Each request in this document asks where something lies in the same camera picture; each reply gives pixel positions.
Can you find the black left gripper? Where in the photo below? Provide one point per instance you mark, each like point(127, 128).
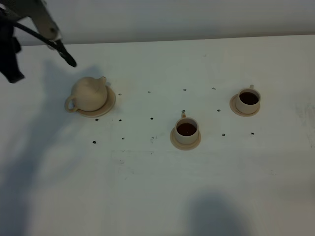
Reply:
point(9, 47)

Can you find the beige teapot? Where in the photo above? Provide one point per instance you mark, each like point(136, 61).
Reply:
point(87, 94)

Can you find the beige teapot saucer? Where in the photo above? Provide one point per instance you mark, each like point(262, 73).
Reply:
point(98, 109)

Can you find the near beige teacup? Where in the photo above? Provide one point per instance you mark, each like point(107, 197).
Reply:
point(186, 130)

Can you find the beige teacup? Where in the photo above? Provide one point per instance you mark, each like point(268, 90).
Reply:
point(249, 95)
point(186, 130)

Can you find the near beige cup saucer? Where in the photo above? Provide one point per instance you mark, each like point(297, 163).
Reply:
point(181, 146)

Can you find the beige cup saucer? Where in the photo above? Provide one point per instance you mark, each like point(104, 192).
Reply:
point(181, 146)
point(242, 109)

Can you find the far beige cup saucer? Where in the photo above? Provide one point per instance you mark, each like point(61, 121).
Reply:
point(242, 109)

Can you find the far beige teacup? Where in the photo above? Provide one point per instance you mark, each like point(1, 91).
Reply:
point(249, 95)

